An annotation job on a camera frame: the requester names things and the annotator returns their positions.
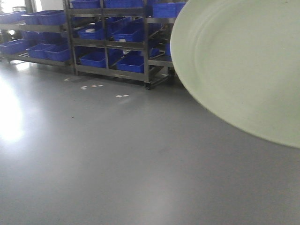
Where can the blue bin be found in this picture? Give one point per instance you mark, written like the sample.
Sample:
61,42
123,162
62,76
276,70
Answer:
99,34
95,59
130,33
131,63

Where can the blue bin left rack top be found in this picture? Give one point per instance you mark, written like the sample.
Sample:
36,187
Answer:
46,17

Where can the left steel bin rack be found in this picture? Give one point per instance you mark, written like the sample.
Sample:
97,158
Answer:
30,35

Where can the blue bin middle centre right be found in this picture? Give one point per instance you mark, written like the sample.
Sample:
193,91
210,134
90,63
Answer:
130,33

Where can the blue bin middle centre left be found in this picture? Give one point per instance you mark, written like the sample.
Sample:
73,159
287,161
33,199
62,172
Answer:
99,34

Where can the blue bin bottom centre right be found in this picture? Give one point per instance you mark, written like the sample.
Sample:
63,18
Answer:
131,63

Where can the blue bin left rack bottom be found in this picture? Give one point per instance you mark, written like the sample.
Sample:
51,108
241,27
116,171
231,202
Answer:
50,52

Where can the blue bin rack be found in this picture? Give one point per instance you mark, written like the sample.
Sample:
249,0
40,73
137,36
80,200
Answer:
50,52
46,17

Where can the blue bin bottom centre left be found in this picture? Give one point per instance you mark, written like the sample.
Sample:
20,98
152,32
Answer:
95,59

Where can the pale green plate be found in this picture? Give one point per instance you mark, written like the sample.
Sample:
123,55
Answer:
240,59

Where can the centre steel bin rack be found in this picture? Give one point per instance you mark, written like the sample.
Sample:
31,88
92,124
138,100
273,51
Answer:
157,17

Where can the steel bin rack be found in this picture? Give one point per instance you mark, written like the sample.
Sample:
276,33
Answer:
157,17
30,35

